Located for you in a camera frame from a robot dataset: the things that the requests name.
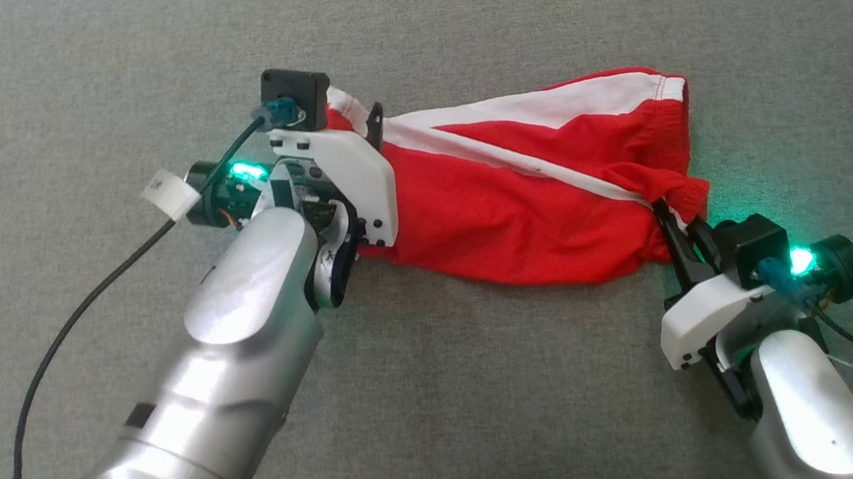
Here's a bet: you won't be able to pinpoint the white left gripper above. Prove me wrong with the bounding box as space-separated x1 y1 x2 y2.
178 101 408 323

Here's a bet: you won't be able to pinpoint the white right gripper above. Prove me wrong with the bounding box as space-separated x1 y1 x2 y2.
648 182 853 429

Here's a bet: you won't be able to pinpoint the red white-striped shorts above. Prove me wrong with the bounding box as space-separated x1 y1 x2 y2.
321 54 718 308

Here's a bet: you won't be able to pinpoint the grey fabric sofa seat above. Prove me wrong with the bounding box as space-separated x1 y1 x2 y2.
0 0 853 479

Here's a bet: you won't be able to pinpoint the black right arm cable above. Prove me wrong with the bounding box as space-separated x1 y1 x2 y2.
755 251 853 454

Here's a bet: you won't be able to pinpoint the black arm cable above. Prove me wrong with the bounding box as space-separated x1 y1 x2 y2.
0 96 340 479
755 251 853 454

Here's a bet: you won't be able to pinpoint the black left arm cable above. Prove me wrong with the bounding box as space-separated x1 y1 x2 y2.
0 96 340 479

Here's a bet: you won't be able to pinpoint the white left cable label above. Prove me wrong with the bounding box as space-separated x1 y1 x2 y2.
138 166 202 225

